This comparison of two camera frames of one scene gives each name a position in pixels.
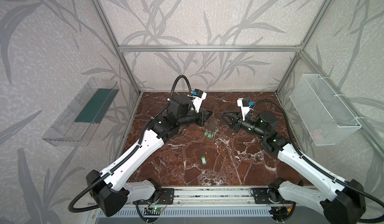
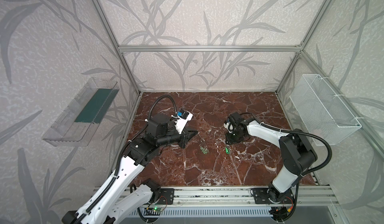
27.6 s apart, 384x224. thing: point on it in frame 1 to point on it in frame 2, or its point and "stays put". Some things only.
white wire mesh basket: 327,119 stays put
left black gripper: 199,117 to 182,138
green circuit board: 155,209 stays put
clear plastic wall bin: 77,123 stays put
